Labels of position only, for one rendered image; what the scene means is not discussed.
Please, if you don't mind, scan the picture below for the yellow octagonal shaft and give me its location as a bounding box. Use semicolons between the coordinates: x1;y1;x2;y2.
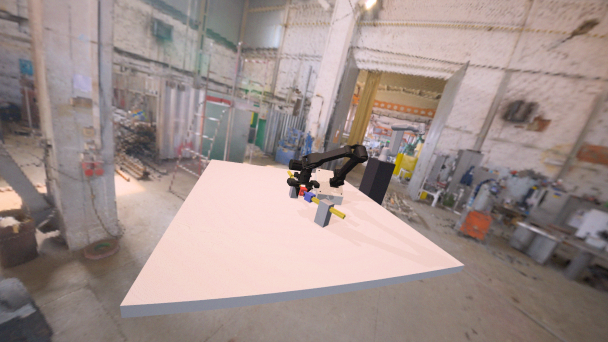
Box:
287;170;299;199

